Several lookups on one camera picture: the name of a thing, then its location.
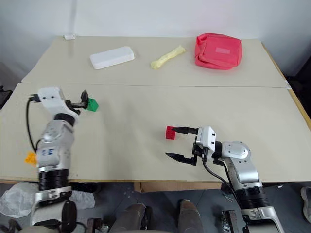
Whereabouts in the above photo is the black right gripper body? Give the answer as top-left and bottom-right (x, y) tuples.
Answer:
(191, 135), (207, 163)

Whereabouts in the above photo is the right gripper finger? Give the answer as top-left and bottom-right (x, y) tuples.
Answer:
(173, 126), (199, 136)
(165, 152), (198, 167)

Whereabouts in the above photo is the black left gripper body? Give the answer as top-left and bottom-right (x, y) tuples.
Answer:
(64, 100), (82, 116)

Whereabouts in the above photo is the green cube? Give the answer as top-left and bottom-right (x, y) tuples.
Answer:
(85, 98), (100, 113)

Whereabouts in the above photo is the red cube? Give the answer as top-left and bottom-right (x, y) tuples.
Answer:
(165, 125), (177, 141)

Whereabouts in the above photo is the white rectangular plastic box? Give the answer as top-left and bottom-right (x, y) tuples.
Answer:
(89, 46), (136, 70)

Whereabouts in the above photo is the dark rounded shape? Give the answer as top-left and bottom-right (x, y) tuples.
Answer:
(109, 203), (153, 233)
(179, 199), (205, 233)

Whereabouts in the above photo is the yellow cube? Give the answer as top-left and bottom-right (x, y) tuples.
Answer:
(25, 151), (37, 166)

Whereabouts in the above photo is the red fabric pouch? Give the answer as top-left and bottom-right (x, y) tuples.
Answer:
(194, 33), (243, 71)

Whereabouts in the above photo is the white crumpled plastic sheet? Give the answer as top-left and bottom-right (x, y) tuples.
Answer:
(69, 189), (96, 210)

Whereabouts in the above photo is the black oval knob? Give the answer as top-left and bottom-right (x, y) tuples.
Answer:
(62, 200), (78, 232)

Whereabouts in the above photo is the white plastic bag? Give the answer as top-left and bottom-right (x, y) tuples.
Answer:
(0, 182), (39, 218)

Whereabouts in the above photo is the grey shoe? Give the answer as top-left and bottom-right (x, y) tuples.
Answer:
(300, 186), (311, 224)

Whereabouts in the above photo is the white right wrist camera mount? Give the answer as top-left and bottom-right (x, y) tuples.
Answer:
(195, 126), (217, 154)

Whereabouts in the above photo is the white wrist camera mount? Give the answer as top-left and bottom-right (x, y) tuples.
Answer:
(37, 87), (80, 120)
(195, 126), (217, 154)

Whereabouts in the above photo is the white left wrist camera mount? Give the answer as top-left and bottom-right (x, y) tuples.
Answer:
(37, 87), (80, 120)

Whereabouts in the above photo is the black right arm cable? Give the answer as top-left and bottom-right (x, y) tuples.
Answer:
(201, 152), (238, 195)

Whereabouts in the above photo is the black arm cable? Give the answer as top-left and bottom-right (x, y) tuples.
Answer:
(26, 94), (41, 153)
(201, 152), (238, 195)

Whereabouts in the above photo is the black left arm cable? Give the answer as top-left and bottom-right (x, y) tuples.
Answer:
(26, 94), (41, 153)

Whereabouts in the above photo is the black metal bracket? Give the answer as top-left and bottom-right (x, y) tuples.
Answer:
(220, 210), (238, 233)

